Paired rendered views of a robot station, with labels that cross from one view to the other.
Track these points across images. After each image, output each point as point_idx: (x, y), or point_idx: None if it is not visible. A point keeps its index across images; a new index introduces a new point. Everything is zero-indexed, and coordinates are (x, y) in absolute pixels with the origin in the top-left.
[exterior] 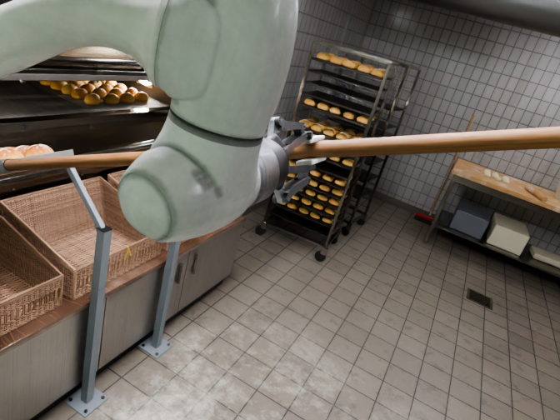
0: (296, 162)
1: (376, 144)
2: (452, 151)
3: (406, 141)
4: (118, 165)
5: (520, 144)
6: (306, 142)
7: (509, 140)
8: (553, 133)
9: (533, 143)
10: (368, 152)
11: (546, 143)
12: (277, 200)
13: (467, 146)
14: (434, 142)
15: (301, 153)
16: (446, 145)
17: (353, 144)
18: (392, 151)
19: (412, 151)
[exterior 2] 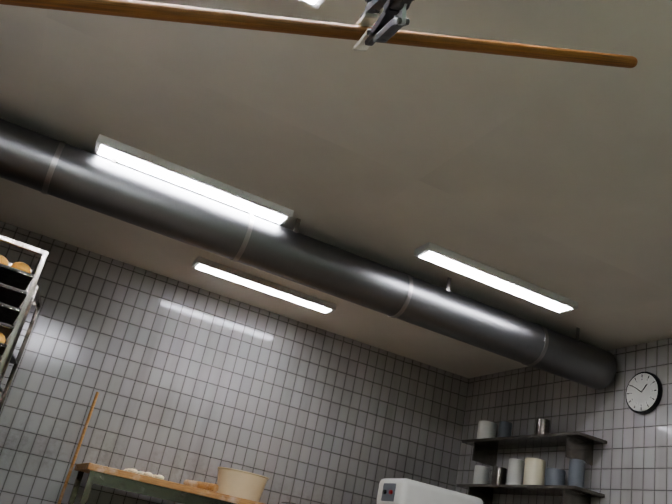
0: (367, 29)
1: (416, 33)
2: (460, 45)
3: (434, 34)
4: (127, 11)
5: (493, 45)
6: (375, 15)
7: (488, 42)
8: (505, 42)
9: (498, 46)
10: (411, 38)
11: (503, 47)
12: (402, 19)
13: (468, 42)
14: (450, 37)
15: (361, 30)
16: (457, 40)
17: (400, 30)
18: (427, 39)
19: (438, 41)
